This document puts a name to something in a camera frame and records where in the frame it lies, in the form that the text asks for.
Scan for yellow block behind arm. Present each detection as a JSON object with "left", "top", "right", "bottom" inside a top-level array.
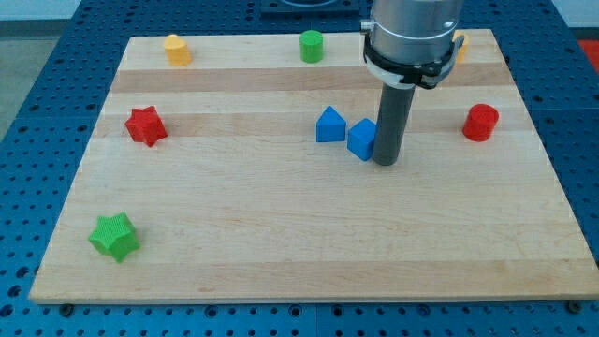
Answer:
[{"left": 453, "top": 30, "right": 469, "bottom": 64}]

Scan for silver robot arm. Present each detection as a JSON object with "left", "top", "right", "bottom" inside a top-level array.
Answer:
[{"left": 360, "top": 0, "right": 464, "bottom": 89}]

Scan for blue triangle block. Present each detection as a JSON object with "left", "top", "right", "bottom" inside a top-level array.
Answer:
[{"left": 315, "top": 106, "right": 346, "bottom": 142}]

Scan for blue cube block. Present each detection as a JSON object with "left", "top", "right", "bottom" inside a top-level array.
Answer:
[{"left": 347, "top": 118, "right": 376, "bottom": 161}]

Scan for wooden board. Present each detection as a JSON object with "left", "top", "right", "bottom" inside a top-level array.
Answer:
[{"left": 29, "top": 29, "right": 598, "bottom": 304}]

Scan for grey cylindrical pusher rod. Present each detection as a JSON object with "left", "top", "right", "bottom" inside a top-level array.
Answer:
[{"left": 373, "top": 84, "right": 415, "bottom": 166}]

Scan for green cylinder block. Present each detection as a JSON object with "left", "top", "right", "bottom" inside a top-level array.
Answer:
[{"left": 299, "top": 30, "right": 324, "bottom": 64}]

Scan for red star block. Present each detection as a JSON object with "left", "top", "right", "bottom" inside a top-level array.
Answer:
[{"left": 124, "top": 106, "right": 168, "bottom": 147}]

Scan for yellow heart block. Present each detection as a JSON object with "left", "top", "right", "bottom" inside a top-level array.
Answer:
[{"left": 163, "top": 34, "right": 193, "bottom": 66}]

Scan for red cylinder block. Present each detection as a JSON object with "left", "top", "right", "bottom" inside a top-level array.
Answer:
[{"left": 462, "top": 104, "right": 500, "bottom": 142}]

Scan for green star block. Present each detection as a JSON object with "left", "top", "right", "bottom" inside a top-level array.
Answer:
[{"left": 88, "top": 212, "right": 140, "bottom": 263}]

